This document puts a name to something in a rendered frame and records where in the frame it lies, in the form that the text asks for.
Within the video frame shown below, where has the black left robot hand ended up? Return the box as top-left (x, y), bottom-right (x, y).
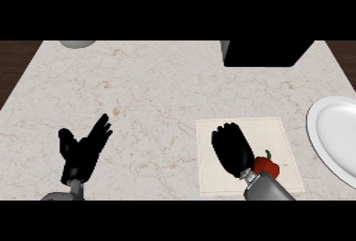
top-left (58, 113), bottom-right (114, 185)

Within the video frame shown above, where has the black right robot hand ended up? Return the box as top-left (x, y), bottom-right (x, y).
top-left (210, 121), bottom-right (258, 181)

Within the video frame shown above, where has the red squash with green stem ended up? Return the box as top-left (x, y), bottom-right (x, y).
top-left (252, 149), bottom-right (281, 180)

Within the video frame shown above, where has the beige placemat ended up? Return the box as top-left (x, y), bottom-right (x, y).
top-left (196, 117), bottom-right (308, 198)

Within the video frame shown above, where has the white plate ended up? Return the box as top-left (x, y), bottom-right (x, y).
top-left (305, 95), bottom-right (356, 190)

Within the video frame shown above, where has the black box appliance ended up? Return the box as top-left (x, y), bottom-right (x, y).
top-left (221, 40), bottom-right (317, 68)

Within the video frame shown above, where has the grey round object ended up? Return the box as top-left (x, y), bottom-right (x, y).
top-left (60, 40), bottom-right (98, 50)

